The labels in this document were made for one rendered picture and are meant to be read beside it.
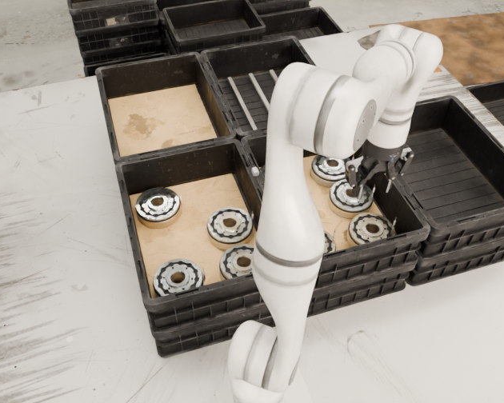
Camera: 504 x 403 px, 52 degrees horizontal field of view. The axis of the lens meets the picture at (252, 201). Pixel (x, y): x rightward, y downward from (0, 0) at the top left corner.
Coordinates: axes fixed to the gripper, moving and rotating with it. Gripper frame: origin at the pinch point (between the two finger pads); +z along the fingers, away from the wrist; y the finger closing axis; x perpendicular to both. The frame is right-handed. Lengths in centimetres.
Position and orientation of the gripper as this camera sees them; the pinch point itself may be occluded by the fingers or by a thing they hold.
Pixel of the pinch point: (371, 188)
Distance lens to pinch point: 107.9
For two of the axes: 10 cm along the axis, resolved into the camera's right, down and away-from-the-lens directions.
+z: -0.1, 6.7, 7.4
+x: -3.0, -7.1, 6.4
